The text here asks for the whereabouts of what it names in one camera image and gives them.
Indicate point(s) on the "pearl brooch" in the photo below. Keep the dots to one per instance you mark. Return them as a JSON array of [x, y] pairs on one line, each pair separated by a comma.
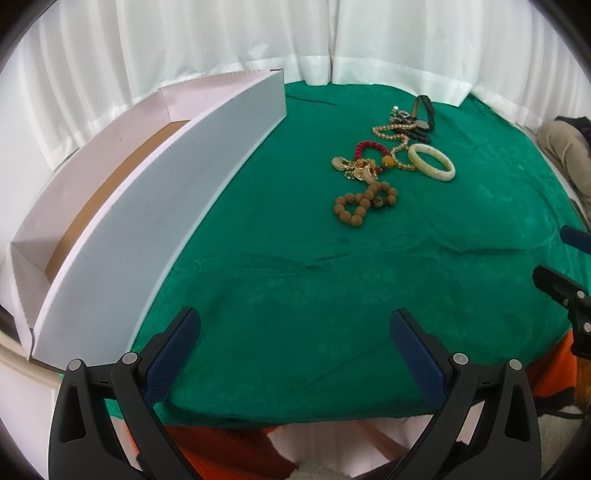
[[400, 115]]

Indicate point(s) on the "white cardboard box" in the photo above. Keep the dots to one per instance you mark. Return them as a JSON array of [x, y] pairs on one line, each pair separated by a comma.
[[161, 207]]

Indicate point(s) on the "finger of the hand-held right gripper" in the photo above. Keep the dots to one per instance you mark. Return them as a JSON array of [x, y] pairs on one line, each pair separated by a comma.
[[561, 286], [577, 239]]

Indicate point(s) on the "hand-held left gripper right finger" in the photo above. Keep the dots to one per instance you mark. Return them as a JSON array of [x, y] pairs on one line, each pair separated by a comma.
[[415, 360]]

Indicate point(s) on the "dark purple garment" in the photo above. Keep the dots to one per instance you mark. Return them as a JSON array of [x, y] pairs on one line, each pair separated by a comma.
[[575, 123]]

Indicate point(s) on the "orange cloth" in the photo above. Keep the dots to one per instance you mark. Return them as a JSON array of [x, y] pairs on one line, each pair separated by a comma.
[[207, 450]]

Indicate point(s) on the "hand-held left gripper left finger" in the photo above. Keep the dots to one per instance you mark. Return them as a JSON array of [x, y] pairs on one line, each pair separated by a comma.
[[173, 357]]

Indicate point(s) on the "white jade bangle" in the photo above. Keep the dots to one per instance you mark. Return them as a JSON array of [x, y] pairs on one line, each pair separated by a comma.
[[442, 174]]

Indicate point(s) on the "white curtain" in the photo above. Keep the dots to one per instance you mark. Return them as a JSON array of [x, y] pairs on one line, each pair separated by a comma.
[[184, 37], [438, 41]]

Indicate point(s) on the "green tablecloth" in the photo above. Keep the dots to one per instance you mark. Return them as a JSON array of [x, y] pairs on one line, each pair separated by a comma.
[[300, 277]]

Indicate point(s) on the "person's leg beige trousers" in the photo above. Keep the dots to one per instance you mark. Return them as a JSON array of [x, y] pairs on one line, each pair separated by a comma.
[[565, 147]]

